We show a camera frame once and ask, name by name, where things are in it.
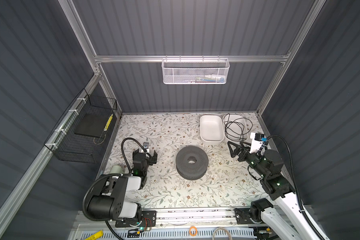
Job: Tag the right white tray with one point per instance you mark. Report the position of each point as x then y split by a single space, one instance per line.
236 127

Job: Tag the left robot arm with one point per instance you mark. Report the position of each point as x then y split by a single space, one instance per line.
105 200

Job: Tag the left white tray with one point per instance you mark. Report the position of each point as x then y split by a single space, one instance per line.
211 129

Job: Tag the black wire basket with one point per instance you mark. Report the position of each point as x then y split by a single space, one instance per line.
67 146

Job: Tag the black foam pad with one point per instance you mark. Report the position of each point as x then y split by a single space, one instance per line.
91 126

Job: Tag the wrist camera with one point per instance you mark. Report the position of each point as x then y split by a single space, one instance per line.
258 143
146 147

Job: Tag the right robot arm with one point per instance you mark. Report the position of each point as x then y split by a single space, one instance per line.
283 211

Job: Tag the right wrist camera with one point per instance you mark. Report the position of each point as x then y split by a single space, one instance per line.
258 143

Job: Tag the dark grey cable spool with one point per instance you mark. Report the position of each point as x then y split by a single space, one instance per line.
192 163

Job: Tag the white wire mesh basket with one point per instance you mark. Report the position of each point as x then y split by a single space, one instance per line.
195 71

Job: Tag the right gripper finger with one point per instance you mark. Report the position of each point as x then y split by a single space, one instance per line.
234 149
244 145

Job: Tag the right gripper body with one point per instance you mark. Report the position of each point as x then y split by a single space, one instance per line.
253 161

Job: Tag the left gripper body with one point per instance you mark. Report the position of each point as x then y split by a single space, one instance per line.
150 159

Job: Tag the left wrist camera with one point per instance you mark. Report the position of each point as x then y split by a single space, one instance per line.
146 147

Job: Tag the white tray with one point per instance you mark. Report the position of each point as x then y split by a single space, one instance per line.
236 127
211 129

